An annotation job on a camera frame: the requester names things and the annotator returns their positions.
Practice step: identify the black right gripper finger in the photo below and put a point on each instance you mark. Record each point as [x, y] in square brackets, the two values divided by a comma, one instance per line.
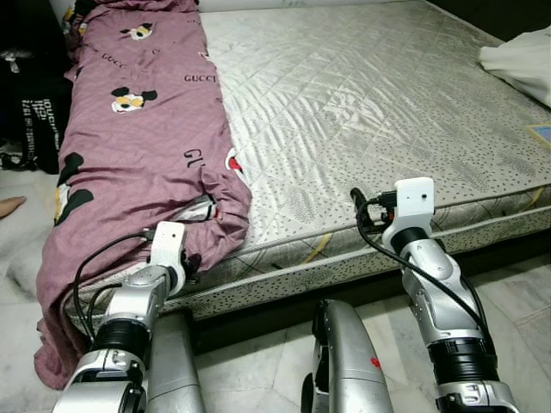
[358, 205]

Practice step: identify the blue yellow children's book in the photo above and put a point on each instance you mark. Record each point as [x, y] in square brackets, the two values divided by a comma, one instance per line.
[541, 135]

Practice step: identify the cream pillow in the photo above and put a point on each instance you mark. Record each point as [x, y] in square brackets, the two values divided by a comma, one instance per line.
[525, 64]

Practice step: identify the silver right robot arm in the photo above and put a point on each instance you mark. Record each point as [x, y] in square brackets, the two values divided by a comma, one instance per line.
[439, 292]

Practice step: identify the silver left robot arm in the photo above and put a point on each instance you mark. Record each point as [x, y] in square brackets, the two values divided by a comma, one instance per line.
[138, 301]

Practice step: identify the grey quilted mattress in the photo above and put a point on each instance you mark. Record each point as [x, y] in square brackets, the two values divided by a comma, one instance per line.
[344, 103]

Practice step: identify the grey left robot leg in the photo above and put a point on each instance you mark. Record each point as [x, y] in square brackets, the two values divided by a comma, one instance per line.
[172, 370]

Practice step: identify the grey robot leg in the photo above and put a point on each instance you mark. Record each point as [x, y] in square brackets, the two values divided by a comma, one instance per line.
[349, 361]
[172, 370]

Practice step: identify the grey right robot leg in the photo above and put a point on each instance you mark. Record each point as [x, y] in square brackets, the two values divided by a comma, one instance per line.
[349, 361]

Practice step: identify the black bag white print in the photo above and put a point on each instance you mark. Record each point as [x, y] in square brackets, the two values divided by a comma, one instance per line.
[39, 120]

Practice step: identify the black tufted headboard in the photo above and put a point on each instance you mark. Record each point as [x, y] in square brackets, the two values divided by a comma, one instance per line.
[508, 13]

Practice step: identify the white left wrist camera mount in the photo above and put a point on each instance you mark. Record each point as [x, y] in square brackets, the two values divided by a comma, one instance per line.
[168, 241]

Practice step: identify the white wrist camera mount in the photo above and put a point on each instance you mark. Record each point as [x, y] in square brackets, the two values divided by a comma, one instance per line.
[168, 241]
[413, 202]

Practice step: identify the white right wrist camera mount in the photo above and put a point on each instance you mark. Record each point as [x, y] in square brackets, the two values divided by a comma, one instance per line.
[413, 202]

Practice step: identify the black bed frame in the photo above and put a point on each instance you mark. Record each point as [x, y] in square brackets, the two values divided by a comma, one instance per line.
[258, 327]

